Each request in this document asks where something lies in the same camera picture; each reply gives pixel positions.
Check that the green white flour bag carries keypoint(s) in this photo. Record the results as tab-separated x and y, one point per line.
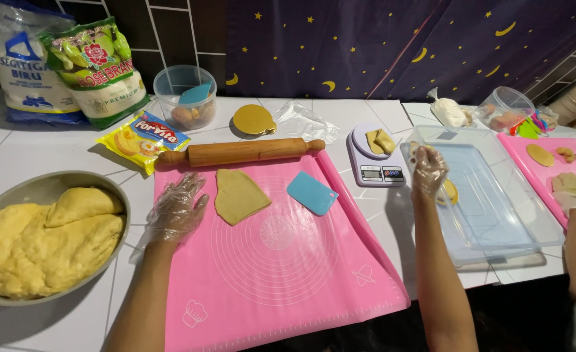
97	73

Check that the blue plastic dough scraper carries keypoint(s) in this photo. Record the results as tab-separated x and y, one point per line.
312	193

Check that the person's right hand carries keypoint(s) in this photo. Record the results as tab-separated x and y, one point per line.
428	168

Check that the gold round cardboard discs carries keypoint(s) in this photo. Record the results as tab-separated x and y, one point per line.
253	120

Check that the pink silicone baking mat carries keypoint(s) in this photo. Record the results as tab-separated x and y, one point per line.
278	254

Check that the round yellow dough disc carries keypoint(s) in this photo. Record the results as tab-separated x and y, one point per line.
449	191

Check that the small clear plastic container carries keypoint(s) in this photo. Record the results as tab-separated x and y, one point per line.
505	110

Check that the person's right fingers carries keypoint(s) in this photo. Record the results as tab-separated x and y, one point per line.
417	152

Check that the clear round plastic container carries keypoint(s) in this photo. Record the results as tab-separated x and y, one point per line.
185	98

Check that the colourful plastic cutters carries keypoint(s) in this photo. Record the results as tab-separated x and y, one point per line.
530	127

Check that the small dough lump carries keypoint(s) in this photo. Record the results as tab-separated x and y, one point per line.
565	154

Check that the navy star moon curtain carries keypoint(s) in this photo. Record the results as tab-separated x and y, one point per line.
405	44

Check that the lilac digital kitchen scale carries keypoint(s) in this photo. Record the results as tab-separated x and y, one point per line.
373	161

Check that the wooden rolling pin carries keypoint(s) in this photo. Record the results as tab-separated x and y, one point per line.
241	152

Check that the metal bowl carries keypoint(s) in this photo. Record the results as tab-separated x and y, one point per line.
48	181

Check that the flat yellow dough piece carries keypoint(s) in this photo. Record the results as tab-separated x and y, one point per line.
239	195

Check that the flattened round dough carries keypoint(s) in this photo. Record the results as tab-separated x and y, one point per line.
540	155

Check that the crumpled clear plastic bag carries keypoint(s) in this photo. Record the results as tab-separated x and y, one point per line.
305	122

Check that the yellow margarine sachet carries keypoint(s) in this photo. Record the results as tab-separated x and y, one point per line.
143	139

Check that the large yellow dough mass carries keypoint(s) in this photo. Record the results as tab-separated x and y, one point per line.
48	244

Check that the folded dough piece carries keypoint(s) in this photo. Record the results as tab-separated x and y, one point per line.
380	142

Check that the person's left hand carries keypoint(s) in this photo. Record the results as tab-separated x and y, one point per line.
178	210

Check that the clear rectangular plastic tray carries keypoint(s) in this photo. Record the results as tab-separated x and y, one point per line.
488	205

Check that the stack of round lids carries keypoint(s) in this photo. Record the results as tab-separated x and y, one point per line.
574	105

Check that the white blue flour bag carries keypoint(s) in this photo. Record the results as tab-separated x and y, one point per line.
24	63

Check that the tied bag of white dough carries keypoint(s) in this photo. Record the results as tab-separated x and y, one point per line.
447	111

